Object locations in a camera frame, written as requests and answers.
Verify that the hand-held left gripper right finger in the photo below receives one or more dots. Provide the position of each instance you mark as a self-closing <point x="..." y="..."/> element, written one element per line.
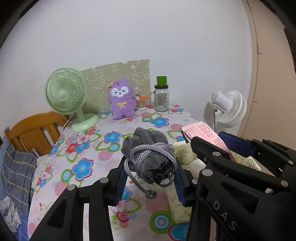
<point x="180" y="188"/>

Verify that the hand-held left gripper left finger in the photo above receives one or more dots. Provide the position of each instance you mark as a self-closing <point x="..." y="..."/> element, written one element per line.
<point x="120" y="185"/>

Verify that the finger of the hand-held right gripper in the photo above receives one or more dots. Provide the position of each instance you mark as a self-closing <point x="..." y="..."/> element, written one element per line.
<point x="215" y="157"/>
<point x="233" y="141"/>

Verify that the pink packet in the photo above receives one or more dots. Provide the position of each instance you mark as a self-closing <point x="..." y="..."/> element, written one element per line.
<point x="203" y="133"/>

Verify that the yellow-green patterned storage box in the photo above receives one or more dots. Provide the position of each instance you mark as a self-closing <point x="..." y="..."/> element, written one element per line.
<point x="182" y="150"/>

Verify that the white fan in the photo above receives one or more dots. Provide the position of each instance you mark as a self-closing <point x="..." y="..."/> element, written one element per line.
<point x="227" y="109"/>

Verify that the floral tablecloth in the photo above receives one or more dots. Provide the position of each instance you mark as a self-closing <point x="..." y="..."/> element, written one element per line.
<point x="92" y="148"/>

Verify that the glass jar mug green lid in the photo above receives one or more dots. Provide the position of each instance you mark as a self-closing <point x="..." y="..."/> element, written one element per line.
<point x="161" y="98"/>

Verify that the white bedding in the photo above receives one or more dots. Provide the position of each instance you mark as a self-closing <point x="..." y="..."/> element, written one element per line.
<point x="38" y="171"/>

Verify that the small cup with orange lid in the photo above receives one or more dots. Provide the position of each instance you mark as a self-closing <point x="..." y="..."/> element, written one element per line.
<point x="141" y="103"/>

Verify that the purple plush toy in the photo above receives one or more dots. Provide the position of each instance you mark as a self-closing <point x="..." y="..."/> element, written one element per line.
<point x="121" y="99"/>

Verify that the grey plaid pillow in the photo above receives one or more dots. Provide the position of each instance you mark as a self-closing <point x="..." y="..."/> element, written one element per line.
<point x="16" y="176"/>

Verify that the green desk fan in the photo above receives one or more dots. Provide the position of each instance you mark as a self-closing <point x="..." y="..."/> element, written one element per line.
<point x="64" y="96"/>

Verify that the green patterned board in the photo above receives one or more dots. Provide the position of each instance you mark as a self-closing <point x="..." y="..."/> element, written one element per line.
<point x="136" y="71"/>

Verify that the crumpled white cloth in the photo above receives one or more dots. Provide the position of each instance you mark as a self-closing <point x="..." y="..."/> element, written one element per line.
<point x="8" y="213"/>

